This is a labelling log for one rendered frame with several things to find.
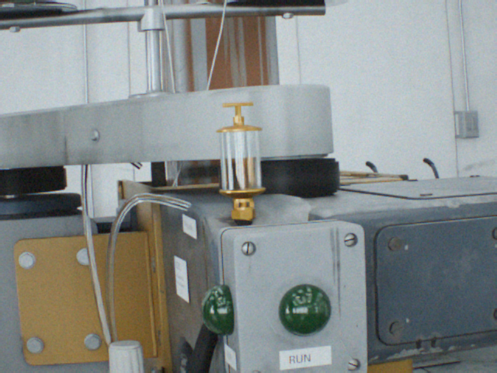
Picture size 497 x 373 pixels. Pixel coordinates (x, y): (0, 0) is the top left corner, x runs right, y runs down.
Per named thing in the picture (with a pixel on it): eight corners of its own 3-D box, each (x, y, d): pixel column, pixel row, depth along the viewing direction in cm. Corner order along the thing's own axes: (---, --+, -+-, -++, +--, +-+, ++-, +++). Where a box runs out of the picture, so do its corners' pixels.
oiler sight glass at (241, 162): (226, 190, 62) (223, 132, 62) (218, 189, 65) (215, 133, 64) (266, 188, 63) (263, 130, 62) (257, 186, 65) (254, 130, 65)
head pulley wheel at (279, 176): (234, 201, 71) (231, 165, 71) (210, 195, 80) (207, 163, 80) (356, 193, 73) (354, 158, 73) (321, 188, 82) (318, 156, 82)
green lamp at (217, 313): (207, 342, 56) (204, 289, 55) (198, 332, 59) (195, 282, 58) (252, 338, 56) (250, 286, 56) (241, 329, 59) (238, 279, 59)
